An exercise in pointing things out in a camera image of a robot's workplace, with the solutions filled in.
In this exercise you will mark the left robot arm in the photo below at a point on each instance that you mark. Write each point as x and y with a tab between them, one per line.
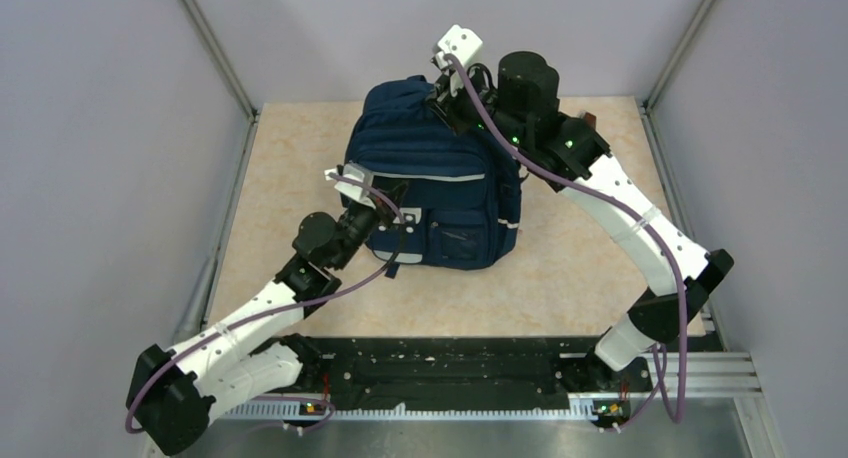
177	393

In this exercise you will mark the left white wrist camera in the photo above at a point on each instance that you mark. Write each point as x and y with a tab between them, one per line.
353	182

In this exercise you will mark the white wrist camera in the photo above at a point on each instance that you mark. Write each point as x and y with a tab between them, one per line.
353	182
463	43

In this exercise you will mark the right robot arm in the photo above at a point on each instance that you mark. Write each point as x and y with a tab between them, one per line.
521	110

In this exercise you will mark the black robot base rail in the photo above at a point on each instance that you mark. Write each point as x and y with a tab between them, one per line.
490	374

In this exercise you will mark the brown wooden metronome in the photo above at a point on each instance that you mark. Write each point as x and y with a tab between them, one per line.
590	119

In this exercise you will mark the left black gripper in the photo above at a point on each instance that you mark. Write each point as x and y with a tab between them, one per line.
394	190

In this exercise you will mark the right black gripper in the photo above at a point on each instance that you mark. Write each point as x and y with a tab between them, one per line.
448	91

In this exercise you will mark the navy blue student backpack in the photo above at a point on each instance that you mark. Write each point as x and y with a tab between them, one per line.
464	197

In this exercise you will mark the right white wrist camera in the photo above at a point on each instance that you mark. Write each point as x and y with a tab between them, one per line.
463	43

